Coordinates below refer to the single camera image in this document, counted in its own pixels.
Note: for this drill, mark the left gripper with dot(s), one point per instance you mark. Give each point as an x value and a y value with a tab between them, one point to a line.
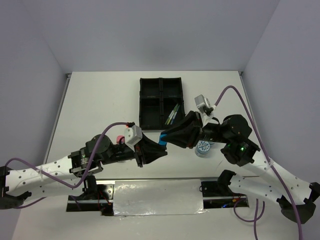
150	151

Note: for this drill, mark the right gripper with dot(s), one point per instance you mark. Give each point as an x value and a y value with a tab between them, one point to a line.
186	132

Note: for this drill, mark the blue highlighter cap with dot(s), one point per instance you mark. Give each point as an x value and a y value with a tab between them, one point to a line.
161	140

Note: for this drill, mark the blue slim pen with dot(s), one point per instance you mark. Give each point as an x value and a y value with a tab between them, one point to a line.
175	113

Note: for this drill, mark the green slim pen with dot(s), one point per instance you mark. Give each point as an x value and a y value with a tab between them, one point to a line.
173	111

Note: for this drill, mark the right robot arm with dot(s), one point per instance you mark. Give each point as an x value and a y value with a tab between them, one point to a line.
295	197

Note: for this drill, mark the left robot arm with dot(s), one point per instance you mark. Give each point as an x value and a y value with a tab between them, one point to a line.
72	174

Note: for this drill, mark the pink bottle of pens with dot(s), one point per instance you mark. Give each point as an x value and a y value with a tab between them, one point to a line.
120	139

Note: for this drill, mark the black compartment tray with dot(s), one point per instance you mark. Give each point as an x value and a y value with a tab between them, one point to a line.
157	98

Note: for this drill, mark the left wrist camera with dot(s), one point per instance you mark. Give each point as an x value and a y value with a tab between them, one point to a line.
133	135

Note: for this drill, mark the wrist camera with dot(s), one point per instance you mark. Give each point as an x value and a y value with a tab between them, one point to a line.
205	109
133	135

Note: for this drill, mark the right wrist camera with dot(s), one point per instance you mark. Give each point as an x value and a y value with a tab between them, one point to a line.
205	109

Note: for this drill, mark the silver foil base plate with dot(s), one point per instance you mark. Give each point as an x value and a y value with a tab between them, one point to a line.
158	198

